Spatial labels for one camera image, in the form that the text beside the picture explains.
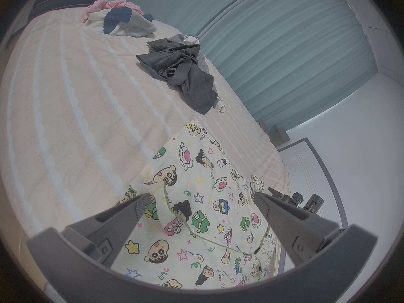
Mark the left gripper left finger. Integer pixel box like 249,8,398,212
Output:
65,193,151,268

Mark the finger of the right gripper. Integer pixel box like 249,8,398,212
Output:
268,186,286,203

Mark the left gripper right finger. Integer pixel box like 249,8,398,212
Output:
253,192,339,269

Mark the white printed pyjama top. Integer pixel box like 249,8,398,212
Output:
110,122,283,291

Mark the grey bedside table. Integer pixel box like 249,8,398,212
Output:
259,122,290,146

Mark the bed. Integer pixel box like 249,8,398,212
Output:
0,3,349,291

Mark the blue-green curtain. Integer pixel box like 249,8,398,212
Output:
128,0,330,37
196,0,380,129

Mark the black garment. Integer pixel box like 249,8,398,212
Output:
136,37,218,115

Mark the grey and white garment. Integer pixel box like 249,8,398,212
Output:
170,33,226,113

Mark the white and blue sweater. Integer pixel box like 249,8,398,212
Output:
87,8,157,39

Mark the pink garment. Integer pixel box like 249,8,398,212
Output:
80,0,144,23

